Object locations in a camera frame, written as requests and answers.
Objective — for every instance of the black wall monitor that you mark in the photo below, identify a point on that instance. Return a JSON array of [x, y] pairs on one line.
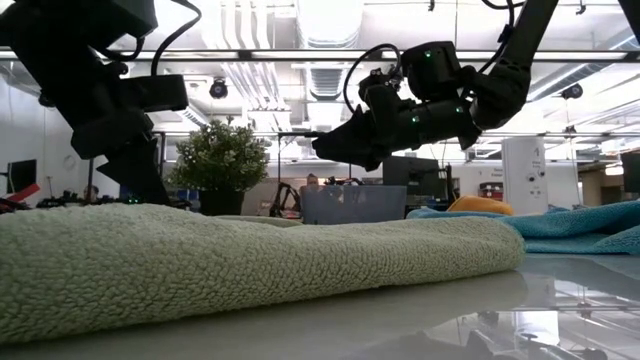
[[22, 175]]

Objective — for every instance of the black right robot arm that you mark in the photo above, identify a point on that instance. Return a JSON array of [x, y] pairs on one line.
[[505, 85]]

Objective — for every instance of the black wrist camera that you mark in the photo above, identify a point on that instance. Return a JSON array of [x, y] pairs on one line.
[[377, 85], [160, 92]]

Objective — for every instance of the grey plastic bin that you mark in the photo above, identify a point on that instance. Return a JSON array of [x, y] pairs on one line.
[[360, 205]]

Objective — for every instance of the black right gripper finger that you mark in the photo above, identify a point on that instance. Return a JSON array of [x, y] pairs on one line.
[[350, 145]]

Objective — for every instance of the orange microfiber towel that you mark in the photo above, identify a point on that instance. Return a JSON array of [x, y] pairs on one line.
[[480, 205]]

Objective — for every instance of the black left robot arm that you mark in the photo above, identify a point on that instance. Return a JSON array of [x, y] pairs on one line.
[[60, 30]]

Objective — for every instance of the black computer monitor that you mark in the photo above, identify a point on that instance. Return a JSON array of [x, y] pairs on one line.
[[415, 177]]

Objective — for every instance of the black background robot arm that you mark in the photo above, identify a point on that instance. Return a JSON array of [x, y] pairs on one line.
[[282, 197]]

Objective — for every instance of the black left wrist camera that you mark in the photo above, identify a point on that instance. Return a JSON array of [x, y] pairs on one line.
[[160, 92]]

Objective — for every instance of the small potted green plant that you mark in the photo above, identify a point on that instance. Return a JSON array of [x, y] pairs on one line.
[[220, 160]]

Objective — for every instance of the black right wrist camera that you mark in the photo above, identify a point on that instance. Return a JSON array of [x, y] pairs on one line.
[[377, 85]]

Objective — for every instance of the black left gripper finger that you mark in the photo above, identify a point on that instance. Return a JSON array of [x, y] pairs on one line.
[[137, 175]]

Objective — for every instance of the white pillar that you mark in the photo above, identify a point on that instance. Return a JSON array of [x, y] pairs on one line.
[[525, 175]]

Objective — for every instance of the pale green microfiber towel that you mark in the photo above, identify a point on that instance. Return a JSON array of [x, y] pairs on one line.
[[260, 220], [200, 270]]

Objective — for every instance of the person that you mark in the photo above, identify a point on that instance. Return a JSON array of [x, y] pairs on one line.
[[91, 192], [312, 181]]

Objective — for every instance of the black ceiling-hung camera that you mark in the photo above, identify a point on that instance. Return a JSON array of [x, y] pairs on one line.
[[218, 90], [572, 92]]

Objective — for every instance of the blue microfiber towel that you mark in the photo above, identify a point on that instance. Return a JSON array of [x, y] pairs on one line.
[[575, 230]]

